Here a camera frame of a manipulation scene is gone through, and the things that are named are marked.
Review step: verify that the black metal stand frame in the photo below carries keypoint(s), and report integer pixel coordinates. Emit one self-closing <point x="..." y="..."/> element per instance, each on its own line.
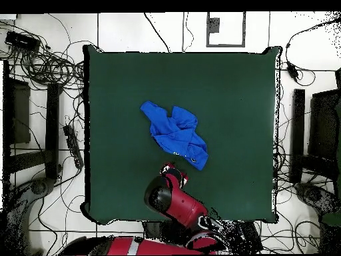
<point x="298" y="133"/>
<point x="52" y="120"/>

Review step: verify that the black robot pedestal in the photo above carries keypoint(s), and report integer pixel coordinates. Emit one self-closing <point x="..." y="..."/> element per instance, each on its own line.
<point x="151" y="230"/>

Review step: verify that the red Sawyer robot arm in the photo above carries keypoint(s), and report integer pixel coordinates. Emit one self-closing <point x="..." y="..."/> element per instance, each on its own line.
<point x="183" y="205"/>

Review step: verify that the black power adapter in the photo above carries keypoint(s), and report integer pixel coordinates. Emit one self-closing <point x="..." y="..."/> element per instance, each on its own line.
<point x="292" y="71"/>

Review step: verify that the small dark grey square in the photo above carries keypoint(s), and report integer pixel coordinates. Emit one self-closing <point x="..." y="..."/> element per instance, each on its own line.
<point x="213" y="25"/>

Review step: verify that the black electronics box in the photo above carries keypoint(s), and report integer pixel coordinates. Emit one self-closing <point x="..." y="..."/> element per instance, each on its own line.
<point x="22" y="41"/>

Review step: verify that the blue shirt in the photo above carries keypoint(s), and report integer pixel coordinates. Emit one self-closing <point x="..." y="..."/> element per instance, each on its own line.
<point x="173" y="133"/>

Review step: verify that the dark green table cloth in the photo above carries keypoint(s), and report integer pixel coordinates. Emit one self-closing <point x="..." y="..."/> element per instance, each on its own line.
<point x="226" y="106"/>

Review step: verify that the grey stand base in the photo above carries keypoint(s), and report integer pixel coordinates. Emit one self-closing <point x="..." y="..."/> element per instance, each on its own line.
<point x="314" y="194"/>
<point x="40" y="186"/>

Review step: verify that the long black power strip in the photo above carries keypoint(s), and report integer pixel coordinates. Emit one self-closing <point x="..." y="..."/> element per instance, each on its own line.
<point x="251" y="237"/>

